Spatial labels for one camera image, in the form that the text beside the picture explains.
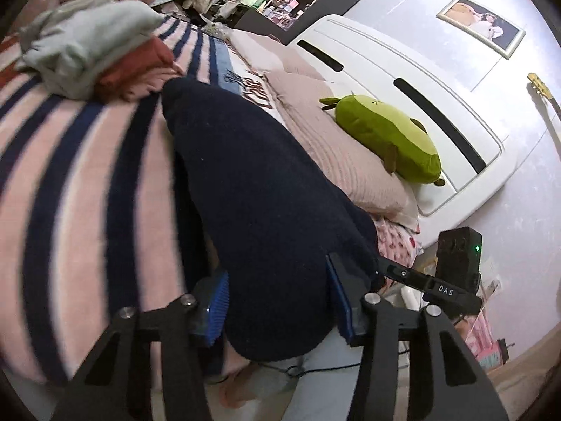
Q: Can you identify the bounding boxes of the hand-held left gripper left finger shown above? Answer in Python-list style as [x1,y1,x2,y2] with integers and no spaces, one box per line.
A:
[50,269,231,421]

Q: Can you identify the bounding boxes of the white headboard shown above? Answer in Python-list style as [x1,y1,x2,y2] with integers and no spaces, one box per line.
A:
[287,14,519,217]

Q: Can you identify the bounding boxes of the green avocado plush toy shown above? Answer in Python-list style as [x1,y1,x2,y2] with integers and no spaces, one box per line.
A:
[319,94,447,187]

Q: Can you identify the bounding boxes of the dark bookshelf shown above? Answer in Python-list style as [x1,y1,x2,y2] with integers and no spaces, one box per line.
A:
[232,0,399,46]

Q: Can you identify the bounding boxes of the person's light blue pants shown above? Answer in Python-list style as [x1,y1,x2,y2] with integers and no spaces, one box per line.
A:
[245,328,365,421]

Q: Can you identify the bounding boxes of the pink pillow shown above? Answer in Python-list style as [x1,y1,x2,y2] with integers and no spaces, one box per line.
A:
[230,28,328,85]
[263,70,420,229]

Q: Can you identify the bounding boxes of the folded red cloth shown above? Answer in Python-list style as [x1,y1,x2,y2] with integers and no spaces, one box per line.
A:
[93,37,185,102]

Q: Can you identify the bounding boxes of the black cable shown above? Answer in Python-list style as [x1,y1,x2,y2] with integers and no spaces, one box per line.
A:
[258,350,409,379]

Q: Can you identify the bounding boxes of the framed photo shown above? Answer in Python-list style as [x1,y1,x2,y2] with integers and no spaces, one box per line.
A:
[436,0,526,60]

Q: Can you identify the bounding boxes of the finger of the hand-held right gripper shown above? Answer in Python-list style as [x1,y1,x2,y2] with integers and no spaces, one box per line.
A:
[375,256,440,294]

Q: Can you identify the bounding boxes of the pink printed bed sheet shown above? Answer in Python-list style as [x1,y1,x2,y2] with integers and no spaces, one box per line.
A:
[372,218,424,269]

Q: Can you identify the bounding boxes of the striped blanket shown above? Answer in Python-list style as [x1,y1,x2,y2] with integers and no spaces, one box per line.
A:
[0,15,283,387]

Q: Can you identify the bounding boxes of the navy sweater with planet print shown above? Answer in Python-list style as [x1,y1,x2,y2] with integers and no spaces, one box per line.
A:
[161,78,381,362]

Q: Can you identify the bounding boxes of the pink box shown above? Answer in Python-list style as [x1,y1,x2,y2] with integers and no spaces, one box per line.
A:
[456,310,512,374]

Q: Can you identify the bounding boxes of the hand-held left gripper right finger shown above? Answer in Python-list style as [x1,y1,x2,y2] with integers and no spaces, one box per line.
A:
[325,252,509,421]

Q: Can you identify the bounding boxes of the guitar headstock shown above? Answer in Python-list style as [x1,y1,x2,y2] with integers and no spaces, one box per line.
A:
[527,72,561,122]

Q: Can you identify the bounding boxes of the person's foot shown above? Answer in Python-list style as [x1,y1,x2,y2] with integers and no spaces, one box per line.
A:
[218,361,264,409]

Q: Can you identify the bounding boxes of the folded grey cloth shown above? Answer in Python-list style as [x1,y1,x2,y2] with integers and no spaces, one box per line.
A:
[18,0,166,100]

